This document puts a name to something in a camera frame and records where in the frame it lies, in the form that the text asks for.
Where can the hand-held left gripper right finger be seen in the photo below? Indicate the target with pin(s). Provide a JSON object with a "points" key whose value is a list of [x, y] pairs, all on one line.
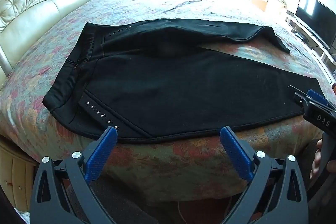
{"points": [[233, 151]]}

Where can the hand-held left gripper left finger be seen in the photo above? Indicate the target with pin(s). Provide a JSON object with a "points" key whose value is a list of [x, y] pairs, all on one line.
{"points": [[103, 151]]}

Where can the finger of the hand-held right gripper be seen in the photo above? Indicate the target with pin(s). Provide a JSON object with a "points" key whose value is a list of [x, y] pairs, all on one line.
{"points": [[317, 96], [302, 100]]}

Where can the black pants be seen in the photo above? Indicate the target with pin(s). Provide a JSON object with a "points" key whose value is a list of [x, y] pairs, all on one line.
{"points": [[170, 87]]}

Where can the person's right hand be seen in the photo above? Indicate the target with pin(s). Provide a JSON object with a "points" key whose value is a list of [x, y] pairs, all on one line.
{"points": [[317, 161]]}

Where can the white television stand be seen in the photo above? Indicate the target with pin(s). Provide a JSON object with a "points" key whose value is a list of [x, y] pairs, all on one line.
{"points": [[302, 29]]}

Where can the black television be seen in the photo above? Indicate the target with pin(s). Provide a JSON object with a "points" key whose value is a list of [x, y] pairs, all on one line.
{"points": [[317, 19]]}

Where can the cream bedside cabinet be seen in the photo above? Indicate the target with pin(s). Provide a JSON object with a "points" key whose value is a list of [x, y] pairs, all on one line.
{"points": [[15, 176]]}

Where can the bed with floral bedspread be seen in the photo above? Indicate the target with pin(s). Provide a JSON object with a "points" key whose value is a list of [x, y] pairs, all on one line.
{"points": [[183, 3]]}

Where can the cream tufted leather headboard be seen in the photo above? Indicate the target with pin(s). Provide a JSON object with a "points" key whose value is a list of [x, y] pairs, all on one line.
{"points": [[39, 3]]}

